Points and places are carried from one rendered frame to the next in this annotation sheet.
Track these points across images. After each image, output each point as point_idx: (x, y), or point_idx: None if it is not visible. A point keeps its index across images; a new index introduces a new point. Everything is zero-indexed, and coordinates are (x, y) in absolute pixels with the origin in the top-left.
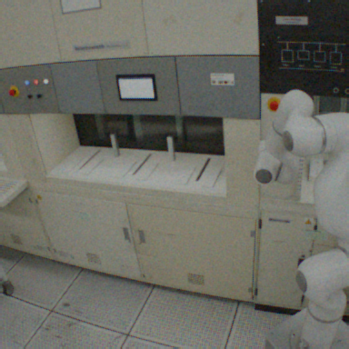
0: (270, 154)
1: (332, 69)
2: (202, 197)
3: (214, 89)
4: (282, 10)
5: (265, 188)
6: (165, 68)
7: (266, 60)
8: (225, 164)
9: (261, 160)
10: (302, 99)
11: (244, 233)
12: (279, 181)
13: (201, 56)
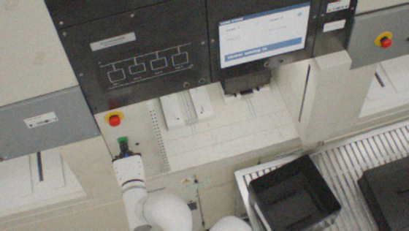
0: (137, 197)
1: (177, 69)
2: (60, 204)
3: (35, 130)
4: (96, 35)
5: None
6: None
7: (90, 87)
8: (75, 176)
9: (132, 212)
10: (181, 226)
11: (119, 210)
12: None
13: (4, 109)
